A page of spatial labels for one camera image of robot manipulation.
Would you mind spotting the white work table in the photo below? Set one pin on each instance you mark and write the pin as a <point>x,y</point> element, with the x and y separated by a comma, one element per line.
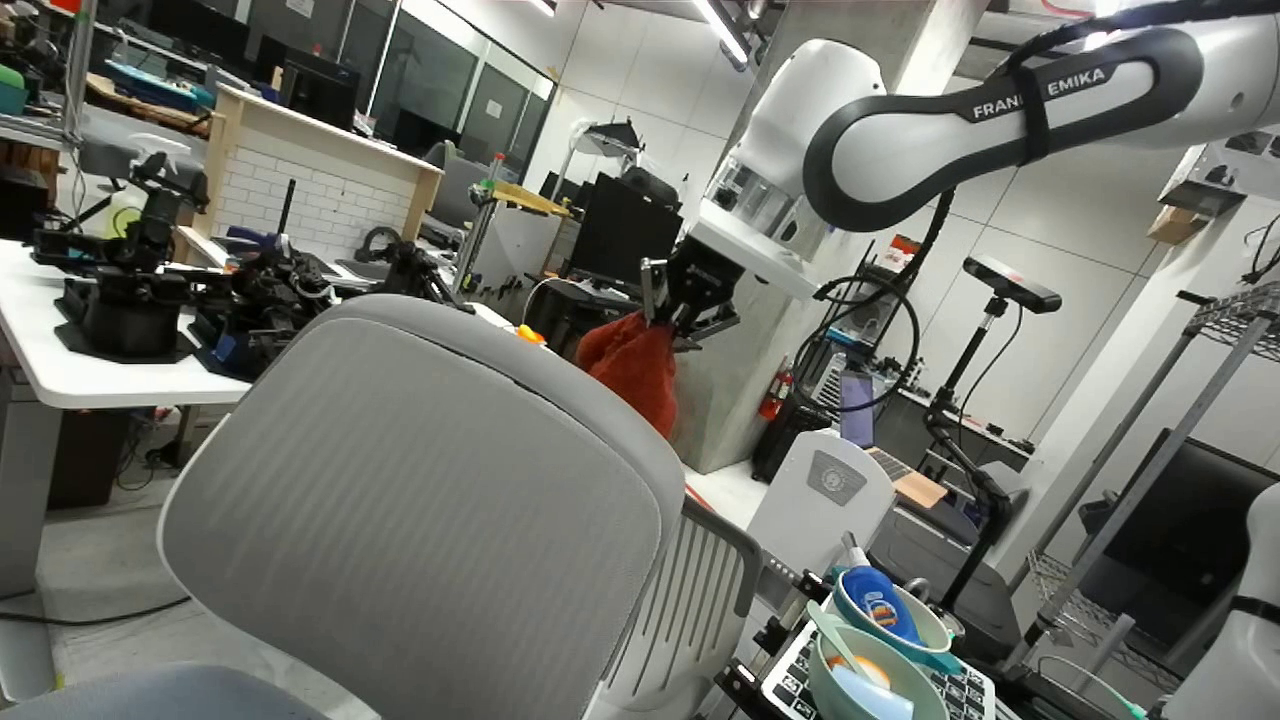
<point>122,380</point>

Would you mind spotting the gray office chair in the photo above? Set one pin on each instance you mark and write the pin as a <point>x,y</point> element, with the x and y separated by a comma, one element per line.
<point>403,535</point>
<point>692,614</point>

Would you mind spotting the black stereo camera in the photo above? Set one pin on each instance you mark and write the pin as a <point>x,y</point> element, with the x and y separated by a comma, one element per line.
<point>1014,284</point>

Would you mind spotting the white plastic container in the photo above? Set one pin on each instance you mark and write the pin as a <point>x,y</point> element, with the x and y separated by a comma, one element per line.
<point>803,514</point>

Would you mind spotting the red terry towel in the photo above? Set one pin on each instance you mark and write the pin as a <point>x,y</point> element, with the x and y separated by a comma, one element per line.
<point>633,374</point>

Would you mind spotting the purple bottle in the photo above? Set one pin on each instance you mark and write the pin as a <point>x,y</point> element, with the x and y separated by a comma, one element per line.
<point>853,406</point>

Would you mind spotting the red fire extinguisher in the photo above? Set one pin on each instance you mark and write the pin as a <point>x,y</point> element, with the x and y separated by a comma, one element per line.
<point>779,398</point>

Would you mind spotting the black camera stand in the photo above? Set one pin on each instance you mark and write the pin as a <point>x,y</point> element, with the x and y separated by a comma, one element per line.
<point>990,333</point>

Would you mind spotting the white brick pattern box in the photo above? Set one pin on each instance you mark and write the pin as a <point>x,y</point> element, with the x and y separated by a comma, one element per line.
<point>323,184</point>

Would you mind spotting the small teal bowl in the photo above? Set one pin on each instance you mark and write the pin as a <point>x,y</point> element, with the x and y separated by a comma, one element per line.
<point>922,685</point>

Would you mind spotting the large teal white bowl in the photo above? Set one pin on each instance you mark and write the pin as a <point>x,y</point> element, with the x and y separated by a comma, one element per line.
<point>942,637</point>

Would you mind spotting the ceiling light strip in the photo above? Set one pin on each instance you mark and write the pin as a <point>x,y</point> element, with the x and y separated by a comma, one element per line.
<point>722,34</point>

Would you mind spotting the pale blue block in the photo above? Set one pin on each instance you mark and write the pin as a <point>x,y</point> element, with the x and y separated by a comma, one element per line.
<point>867,697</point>

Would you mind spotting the black equipment pile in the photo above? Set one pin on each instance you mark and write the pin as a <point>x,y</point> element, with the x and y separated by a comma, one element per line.
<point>264,303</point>

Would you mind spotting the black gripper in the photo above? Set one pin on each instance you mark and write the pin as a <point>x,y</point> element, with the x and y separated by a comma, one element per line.
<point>701,284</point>

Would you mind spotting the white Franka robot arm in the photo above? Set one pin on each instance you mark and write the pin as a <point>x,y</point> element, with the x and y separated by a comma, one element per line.
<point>827,104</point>

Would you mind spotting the white cart yellow top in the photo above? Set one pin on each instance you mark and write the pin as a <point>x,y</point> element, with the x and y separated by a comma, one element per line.
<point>513,253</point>

